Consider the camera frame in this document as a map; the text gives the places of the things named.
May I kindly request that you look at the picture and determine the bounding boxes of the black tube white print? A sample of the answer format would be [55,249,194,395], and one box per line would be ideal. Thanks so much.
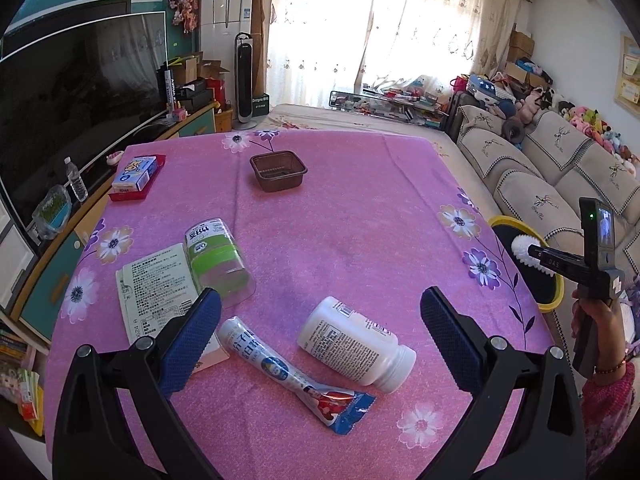
[162,67,177,109]

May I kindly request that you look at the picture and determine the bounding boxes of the open cardboard box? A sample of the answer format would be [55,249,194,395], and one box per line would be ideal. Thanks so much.
[181,54,222,81]

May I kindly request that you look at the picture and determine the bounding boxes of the glass coffee table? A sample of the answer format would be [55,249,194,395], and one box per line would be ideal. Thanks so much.
[330,75,451,126]

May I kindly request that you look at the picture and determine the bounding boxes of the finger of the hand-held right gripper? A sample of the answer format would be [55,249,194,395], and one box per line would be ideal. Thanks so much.
[527,242,557,276]

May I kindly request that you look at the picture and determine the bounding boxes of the white pill bottle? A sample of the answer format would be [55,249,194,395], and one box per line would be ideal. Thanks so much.
[297,296,417,393]

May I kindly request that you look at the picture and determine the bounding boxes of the clear water bottle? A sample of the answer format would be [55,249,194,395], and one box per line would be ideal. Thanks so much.
[63,156,89,203]

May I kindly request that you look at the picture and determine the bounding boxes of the white foam fruit net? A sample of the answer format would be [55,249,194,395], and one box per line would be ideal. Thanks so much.
[511,234,556,277]

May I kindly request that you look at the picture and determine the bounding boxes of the person's right hand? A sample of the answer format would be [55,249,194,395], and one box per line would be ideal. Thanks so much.
[571,284,627,374]

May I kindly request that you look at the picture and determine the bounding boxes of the beige sofa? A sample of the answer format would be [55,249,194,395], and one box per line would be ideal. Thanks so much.
[445,105,640,361]

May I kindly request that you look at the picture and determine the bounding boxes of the stack of cardboard boxes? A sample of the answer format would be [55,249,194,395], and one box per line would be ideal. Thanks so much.
[505,30,551,86]

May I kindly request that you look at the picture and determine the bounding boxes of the brown plastic tray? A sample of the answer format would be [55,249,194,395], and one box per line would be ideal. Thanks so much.
[249,150,308,193]

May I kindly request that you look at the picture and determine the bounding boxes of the black tower fan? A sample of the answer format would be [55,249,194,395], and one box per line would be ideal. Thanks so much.
[234,32,262,131]

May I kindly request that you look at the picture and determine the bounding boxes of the red bag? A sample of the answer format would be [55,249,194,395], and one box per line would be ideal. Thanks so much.
[206,77,227,107]

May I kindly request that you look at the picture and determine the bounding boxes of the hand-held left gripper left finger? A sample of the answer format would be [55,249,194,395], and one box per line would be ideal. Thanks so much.
[51,286,223,480]

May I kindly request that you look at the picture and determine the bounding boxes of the teal wooden television stand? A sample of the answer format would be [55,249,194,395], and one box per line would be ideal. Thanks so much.
[10,95,236,331]

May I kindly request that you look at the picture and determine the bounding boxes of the sheer embroidered curtain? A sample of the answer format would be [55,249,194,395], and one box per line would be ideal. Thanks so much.
[255,0,531,106]

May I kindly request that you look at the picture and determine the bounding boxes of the pile of books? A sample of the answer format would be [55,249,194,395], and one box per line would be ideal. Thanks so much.
[0,330,47,436]

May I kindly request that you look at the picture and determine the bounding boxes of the clear bottle green label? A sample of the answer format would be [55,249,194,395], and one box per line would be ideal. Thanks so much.
[184,217,257,309]

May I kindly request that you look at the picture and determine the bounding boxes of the white blue toothpaste tube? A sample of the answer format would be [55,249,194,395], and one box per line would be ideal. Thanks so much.
[218,316,377,435]

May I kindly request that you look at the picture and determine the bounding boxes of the hanging artificial flowers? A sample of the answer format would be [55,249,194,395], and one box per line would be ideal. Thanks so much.
[167,0,203,33]

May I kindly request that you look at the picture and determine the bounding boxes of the row of plush toys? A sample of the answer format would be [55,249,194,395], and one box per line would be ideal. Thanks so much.
[562,105,640,171]

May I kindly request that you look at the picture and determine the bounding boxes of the small blue box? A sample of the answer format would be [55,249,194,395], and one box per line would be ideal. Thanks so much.
[111,156,157,192]

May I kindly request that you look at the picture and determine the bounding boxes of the person's right forearm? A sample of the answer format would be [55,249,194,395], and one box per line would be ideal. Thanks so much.
[580,357,640,480]

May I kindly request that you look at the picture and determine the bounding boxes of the pink floral tablecloth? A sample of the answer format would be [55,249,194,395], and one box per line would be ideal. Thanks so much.
[42,127,566,480]

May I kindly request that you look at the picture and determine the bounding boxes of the white drawer cabinet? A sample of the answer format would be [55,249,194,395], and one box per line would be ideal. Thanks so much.
[0,200,38,311]

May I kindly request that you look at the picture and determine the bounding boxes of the floral floor mat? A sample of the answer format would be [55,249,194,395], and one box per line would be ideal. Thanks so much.
[270,104,461,161]

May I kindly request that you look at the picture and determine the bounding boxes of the white standing air conditioner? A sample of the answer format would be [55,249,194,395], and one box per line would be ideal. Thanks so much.
[200,0,256,76]

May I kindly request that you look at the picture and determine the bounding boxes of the flat red box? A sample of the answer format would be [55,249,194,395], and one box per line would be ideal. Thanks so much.
[107,153,167,203]

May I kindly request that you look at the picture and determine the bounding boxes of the framed wall chart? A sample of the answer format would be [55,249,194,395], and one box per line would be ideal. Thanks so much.
[614,32,640,121]

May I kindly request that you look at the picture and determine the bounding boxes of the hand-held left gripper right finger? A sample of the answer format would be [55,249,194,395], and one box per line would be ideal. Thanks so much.
[420,285,587,480]

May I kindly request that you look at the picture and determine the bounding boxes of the beaded bracelet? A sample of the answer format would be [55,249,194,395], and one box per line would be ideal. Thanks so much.
[594,354,628,376]

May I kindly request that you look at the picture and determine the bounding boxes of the blue star-print bag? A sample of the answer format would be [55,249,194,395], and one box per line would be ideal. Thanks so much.
[467,75,501,102]

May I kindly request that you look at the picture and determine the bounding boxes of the black yellow-rimmed trash bin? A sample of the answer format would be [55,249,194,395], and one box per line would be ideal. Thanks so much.
[487,214,565,313]

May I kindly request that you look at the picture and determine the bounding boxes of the pale green printed carton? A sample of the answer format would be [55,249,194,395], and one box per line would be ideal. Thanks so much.
[116,242,231,376]

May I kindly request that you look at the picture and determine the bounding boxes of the large curved television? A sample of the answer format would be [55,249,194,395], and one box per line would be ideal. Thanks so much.
[0,10,168,221]

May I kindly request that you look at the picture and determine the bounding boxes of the glass tray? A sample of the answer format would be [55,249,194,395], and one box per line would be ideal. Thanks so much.
[31,184,71,241]

